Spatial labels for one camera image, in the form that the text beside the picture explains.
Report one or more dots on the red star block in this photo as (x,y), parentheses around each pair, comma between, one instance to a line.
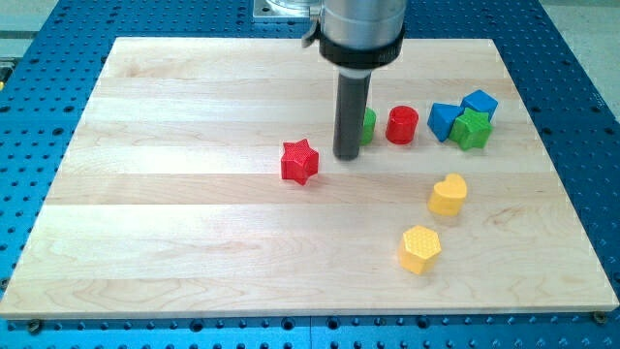
(299,161)

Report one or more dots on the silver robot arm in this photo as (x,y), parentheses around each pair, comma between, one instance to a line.
(357,36)

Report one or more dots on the green star block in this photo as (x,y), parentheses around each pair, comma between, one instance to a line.
(471,129)

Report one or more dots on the green cylinder block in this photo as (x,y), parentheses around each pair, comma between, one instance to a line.
(368,126)

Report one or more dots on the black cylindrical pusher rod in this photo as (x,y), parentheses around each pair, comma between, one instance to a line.
(351,99)

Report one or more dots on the light wooden board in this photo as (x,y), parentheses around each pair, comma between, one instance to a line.
(170,203)

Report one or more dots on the red cylinder block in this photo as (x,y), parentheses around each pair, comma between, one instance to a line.
(402,124)

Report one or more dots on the yellow hexagon block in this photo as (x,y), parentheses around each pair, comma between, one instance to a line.
(419,249)

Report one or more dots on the yellow heart block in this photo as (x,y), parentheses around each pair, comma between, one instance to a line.
(448,196)

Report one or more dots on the blue triangle block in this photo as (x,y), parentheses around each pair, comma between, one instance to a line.
(441,118)

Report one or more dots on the blue cube block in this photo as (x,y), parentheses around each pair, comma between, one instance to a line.
(480,101)

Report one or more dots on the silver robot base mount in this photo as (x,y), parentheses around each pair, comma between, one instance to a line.
(279,10)

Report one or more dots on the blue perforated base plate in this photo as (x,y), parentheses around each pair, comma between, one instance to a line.
(44,97)

